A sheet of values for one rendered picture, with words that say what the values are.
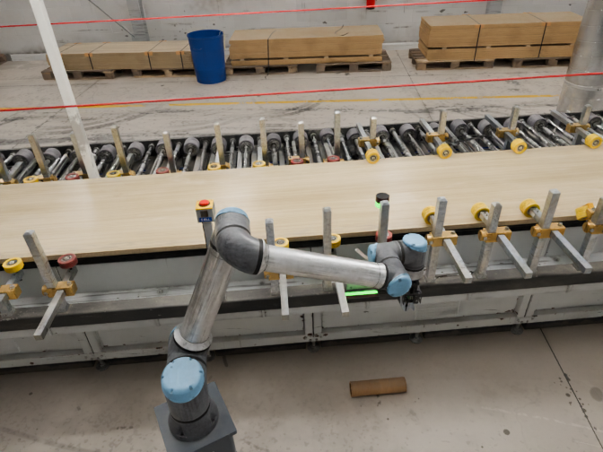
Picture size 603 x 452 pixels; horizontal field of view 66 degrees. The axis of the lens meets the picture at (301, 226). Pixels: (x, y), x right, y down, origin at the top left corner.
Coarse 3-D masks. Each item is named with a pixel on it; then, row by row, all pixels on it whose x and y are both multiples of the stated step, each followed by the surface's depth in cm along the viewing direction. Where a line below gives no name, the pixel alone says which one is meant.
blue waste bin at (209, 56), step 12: (192, 36) 713; (204, 36) 724; (216, 36) 683; (192, 48) 694; (204, 48) 686; (216, 48) 693; (204, 60) 697; (216, 60) 702; (204, 72) 708; (216, 72) 711
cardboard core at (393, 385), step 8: (352, 384) 251; (360, 384) 251; (368, 384) 251; (376, 384) 251; (384, 384) 251; (392, 384) 251; (400, 384) 251; (352, 392) 249; (360, 392) 249; (368, 392) 250; (376, 392) 250; (384, 392) 250; (392, 392) 251; (400, 392) 252
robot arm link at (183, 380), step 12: (180, 360) 169; (192, 360) 169; (168, 372) 165; (180, 372) 165; (192, 372) 165; (204, 372) 172; (168, 384) 161; (180, 384) 161; (192, 384) 161; (204, 384) 167; (168, 396) 162; (180, 396) 160; (192, 396) 162; (204, 396) 168; (180, 408) 164; (192, 408) 165; (204, 408) 170; (180, 420) 168
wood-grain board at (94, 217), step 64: (0, 192) 273; (64, 192) 270; (128, 192) 267; (192, 192) 264; (256, 192) 262; (320, 192) 259; (384, 192) 256; (448, 192) 254; (512, 192) 251; (576, 192) 249; (0, 256) 220
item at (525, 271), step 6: (480, 216) 226; (486, 216) 223; (498, 240) 210; (504, 240) 206; (504, 246) 204; (510, 246) 203; (510, 252) 200; (516, 252) 199; (510, 258) 200; (516, 258) 196; (516, 264) 195; (522, 264) 193; (522, 270) 191; (528, 270) 189; (528, 276) 189
